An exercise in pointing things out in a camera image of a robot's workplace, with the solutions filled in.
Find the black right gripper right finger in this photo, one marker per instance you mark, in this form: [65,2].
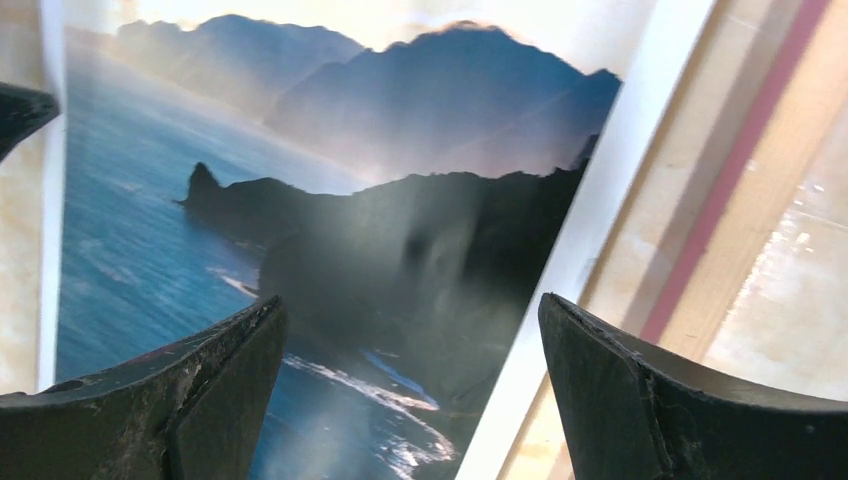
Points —
[633,410]

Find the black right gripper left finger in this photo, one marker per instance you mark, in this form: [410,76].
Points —
[192,409]

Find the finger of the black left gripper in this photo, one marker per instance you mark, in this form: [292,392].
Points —
[24,111]

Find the pink wooden picture frame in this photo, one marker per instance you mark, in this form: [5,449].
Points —
[731,248]

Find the seascape photo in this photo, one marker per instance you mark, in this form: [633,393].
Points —
[409,176]

